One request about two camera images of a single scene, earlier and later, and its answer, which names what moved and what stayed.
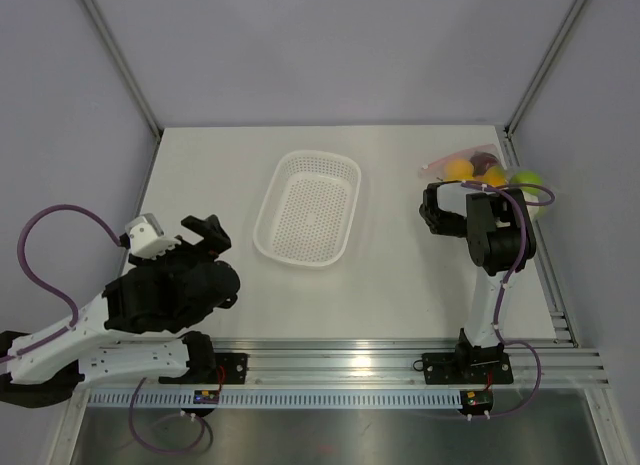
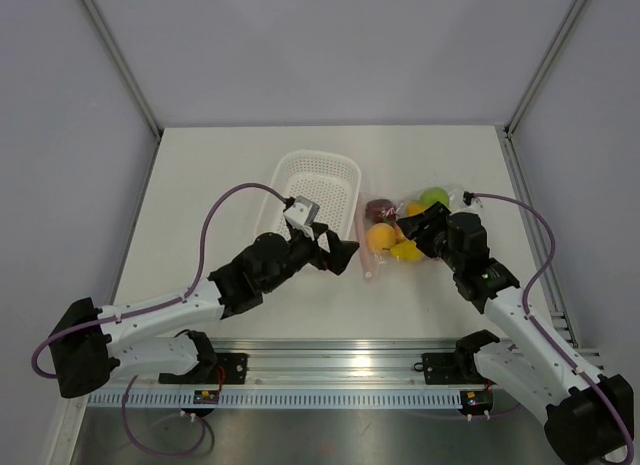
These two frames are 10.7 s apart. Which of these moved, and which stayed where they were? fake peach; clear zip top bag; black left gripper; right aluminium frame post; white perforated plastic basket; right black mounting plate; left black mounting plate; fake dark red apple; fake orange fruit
Moved: fake orange fruit; fake dark red apple; black left gripper; fake peach; clear zip top bag
Stayed: left black mounting plate; right aluminium frame post; right black mounting plate; white perforated plastic basket
